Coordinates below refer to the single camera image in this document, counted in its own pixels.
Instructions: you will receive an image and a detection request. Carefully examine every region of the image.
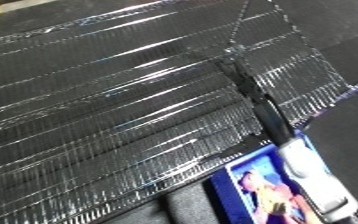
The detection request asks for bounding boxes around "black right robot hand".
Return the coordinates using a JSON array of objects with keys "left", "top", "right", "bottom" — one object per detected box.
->
[{"left": 214, "top": 58, "right": 300, "bottom": 143}]

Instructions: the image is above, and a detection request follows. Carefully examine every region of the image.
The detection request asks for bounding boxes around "pink and yellow soft toy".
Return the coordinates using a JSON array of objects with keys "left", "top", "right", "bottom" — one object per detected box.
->
[{"left": 237, "top": 169, "right": 323, "bottom": 224}]

